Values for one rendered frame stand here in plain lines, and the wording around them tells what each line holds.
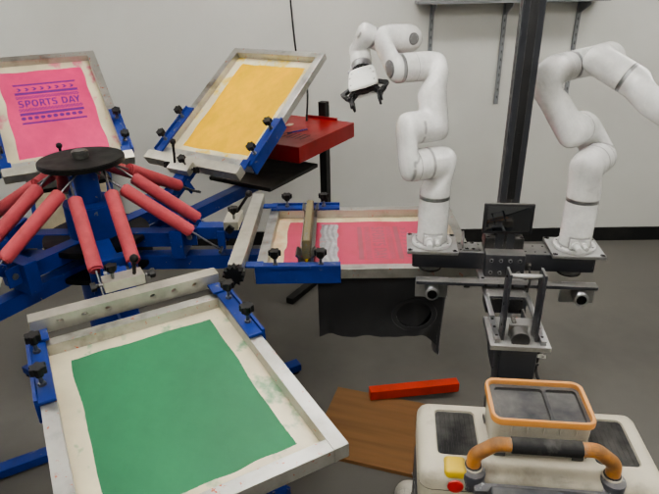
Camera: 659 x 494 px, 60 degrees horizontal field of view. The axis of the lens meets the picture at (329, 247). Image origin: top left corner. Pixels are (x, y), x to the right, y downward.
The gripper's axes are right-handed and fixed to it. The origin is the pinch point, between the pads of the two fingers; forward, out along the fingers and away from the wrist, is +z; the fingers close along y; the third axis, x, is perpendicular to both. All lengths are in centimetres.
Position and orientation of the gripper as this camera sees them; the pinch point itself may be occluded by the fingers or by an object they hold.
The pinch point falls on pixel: (366, 103)
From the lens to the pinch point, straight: 196.0
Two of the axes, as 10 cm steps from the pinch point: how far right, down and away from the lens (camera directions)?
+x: 3.3, 4.8, 8.1
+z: 0.6, 8.5, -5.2
